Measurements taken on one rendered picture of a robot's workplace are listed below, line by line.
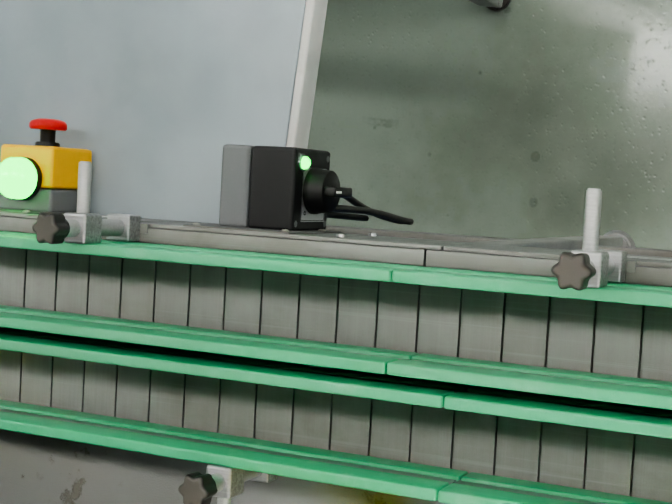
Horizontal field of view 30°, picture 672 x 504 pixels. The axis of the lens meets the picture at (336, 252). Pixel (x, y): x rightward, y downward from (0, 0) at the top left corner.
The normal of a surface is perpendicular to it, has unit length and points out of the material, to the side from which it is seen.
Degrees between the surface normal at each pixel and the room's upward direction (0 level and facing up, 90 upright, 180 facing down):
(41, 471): 0
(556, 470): 0
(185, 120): 0
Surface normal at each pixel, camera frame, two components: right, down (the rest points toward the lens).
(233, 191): -0.41, 0.03
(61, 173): 0.91, 0.07
